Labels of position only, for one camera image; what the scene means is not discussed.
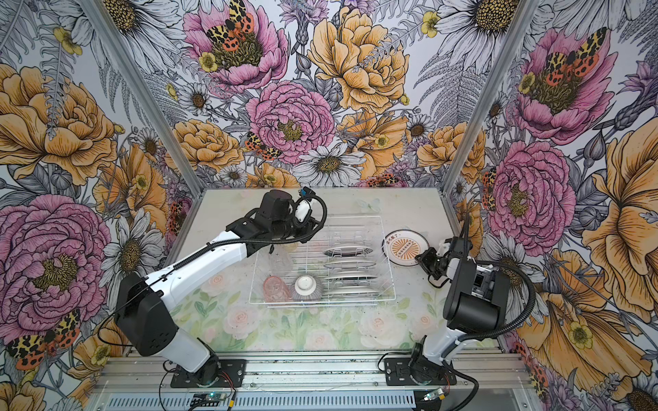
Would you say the clear glass cup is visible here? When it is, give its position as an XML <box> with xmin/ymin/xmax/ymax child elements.
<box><xmin>267</xmin><ymin>249</ymin><xmax>294</xmax><ymax>277</ymax></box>

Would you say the green circuit board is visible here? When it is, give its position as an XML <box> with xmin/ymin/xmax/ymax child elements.
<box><xmin>190</xmin><ymin>393</ymin><xmax>224</xmax><ymax>410</ymax></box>

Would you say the aluminium corner post right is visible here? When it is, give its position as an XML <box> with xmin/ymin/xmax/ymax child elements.
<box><xmin>440</xmin><ymin>0</ymin><xmax>541</xmax><ymax>194</ymax></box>

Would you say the green rimmed white plate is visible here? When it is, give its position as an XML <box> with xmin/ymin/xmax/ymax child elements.
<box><xmin>323</xmin><ymin>244</ymin><xmax>373</xmax><ymax>258</ymax></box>

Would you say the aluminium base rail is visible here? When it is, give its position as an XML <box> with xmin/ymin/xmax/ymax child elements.
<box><xmin>86</xmin><ymin>349</ymin><xmax>543</xmax><ymax>410</ymax></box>

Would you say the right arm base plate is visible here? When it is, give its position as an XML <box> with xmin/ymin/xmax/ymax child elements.
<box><xmin>380</xmin><ymin>357</ymin><xmax>457</xmax><ymax>386</ymax></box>

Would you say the orange patterned plate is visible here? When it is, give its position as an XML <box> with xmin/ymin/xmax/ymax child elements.
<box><xmin>382</xmin><ymin>229</ymin><xmax>429</xmax><ymax>267</ymax></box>

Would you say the white wire dish rack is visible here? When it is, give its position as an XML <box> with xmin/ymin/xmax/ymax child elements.
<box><xmin>248</xmin><ymin>215</ymin><xmax>397</xmax><ymax>308</ymax></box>

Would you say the pink glass cup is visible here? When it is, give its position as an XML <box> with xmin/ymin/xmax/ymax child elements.
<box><xmin>263</xmin><ymin>276</ymin><xmax>291</xmax><ymax>303</ymax></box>

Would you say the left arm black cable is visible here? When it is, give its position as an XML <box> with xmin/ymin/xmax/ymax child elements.
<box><xmin>97</xmin><ymin>192</ymin><xmax>328</xmax><ymax>348</ymax></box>

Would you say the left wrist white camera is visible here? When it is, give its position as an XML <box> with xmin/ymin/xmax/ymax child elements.
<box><xmin>294</xmin><ymin>187</ymin><xmax>315</xmax><ymax>224</ymax></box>

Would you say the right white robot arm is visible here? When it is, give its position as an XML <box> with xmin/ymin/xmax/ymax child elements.
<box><xmin>409</xmin><ymin>237</ymin><xmax>511</xmax><ymax>385</ymax></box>

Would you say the aluminium corner post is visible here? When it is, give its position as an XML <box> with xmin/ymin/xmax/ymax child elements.
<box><xmin>81</xmin><ymin>1</ymin><xmax>205</xmax><ymax>199</ymax></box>
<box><xmin>440</xmin><ymin>0</ymin><xmax>541</xmax><ymax>194</ymax></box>

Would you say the white ribbed bowl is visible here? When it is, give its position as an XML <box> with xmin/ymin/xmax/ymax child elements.
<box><xmin>291</xmin><ymin>275</ymin><xmax>323</xmax><ymax>301</ymax></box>

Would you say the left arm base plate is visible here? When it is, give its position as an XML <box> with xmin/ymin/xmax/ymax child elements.
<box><xmin>170</xmin><ymin>358</ymin><xmax>247</xmax><ymax>389</ymax></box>

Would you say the aluminium corner post left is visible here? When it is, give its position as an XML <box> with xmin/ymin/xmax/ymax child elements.
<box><xmin>81</xmin><ymin>1</ymin><xmax>205</xmax><ymax>199</ymax></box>

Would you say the white plate black emblem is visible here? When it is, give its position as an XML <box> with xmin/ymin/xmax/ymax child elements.
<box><xmin>323</xmin><ymin>259</ymin><xmax>376</xmax><ymax>270</ymax></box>

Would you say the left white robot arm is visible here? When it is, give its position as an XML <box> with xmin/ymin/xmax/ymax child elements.
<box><xmin>112</xmin><ymin>190</ymin><xmax>295</xmax><ymax>386</ymax></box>

